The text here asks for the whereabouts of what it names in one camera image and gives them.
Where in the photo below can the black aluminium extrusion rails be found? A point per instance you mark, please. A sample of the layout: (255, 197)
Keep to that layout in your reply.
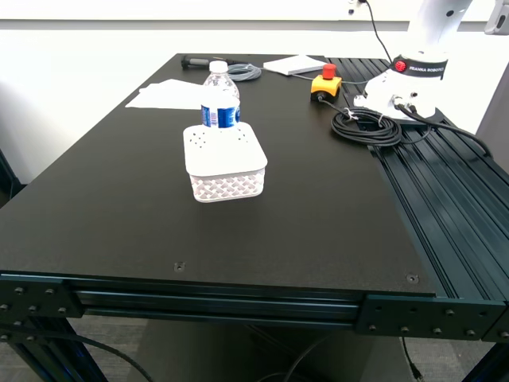
(445, 191)

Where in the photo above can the clear water bottle blue label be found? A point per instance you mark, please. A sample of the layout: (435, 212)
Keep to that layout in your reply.
(220, 107)

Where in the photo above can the black table frame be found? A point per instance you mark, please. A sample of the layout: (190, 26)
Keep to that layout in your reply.
(218, 304)

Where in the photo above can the grey cabinet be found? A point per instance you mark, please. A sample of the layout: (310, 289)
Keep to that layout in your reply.
(495, 107)

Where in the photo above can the black grey handheld enabling device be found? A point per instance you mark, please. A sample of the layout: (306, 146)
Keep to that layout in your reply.
(196, 62)

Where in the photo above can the white wall outlet plate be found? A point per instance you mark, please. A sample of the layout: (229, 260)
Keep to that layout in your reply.
(354, 6)

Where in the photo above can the yellow red emergency stop button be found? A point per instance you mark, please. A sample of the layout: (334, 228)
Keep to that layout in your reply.
(326, 85)

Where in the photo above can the black corner bracket plate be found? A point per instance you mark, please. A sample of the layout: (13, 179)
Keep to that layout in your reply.
(429, 316)
(36, 296)

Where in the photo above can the white booklet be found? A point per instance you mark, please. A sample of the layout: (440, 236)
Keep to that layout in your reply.
(294, 65)

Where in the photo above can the white printed paper sheet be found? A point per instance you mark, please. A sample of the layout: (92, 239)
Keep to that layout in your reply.
(175, 85)
(159, 99)

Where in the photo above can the dark metal stand frame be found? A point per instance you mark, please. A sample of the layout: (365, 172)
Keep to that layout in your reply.
(10, 175)

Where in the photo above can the white woven plastic basket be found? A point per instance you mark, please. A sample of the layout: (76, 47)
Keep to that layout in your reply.
(222, 159)

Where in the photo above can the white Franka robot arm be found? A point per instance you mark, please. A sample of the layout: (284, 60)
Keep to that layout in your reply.
(409, 83)

